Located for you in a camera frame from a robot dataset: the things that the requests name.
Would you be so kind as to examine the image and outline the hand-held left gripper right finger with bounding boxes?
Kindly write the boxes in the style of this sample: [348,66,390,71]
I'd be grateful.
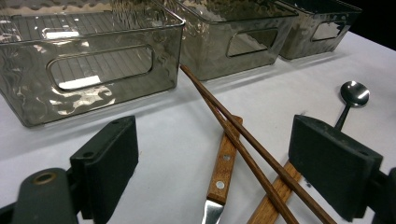
[288,114,385,222]

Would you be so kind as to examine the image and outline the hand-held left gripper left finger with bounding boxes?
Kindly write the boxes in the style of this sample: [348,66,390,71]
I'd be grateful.
[68,115,140,224]

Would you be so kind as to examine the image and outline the smoky clear plastic bin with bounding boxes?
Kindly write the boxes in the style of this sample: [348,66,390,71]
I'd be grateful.
[0,0,186,129]
[275,0,363,61]
[158,0,300,82]

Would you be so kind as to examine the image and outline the dark wooden chopstick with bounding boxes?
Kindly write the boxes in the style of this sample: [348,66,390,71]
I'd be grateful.
[179,63,338,224]
[199,90,301,224]

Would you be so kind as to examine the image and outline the wooden handle fork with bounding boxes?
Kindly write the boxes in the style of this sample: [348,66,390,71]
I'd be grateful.
[247,160,303,224]

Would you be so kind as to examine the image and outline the silver metal spoon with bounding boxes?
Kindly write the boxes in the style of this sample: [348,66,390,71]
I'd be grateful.
[334,80,371,132]

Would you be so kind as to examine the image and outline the wooden handle knife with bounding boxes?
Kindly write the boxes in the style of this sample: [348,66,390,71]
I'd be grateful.
[200,115,245,224]

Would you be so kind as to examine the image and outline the white table cover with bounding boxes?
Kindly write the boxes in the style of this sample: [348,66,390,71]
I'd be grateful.
[0,31,396,224]

